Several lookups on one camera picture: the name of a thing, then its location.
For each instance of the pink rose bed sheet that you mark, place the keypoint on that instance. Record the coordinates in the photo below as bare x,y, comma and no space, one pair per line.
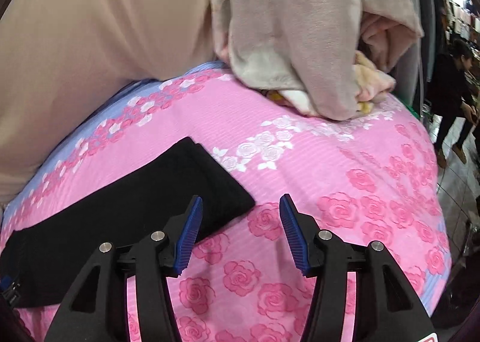
373,178

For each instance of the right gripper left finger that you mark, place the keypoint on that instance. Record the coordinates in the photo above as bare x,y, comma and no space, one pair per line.
95,306

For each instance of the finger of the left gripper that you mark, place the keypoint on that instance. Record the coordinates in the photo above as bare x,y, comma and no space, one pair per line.
9,290

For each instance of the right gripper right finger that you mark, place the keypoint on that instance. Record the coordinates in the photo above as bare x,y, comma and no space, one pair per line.
360,292

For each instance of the person in black clothes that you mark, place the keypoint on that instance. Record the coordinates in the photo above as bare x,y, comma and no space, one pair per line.
451,97

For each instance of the floral fleece blanket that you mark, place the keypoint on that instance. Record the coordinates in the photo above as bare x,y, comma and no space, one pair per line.
326,58

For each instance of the black pants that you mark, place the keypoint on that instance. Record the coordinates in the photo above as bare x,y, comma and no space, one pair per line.
44,259

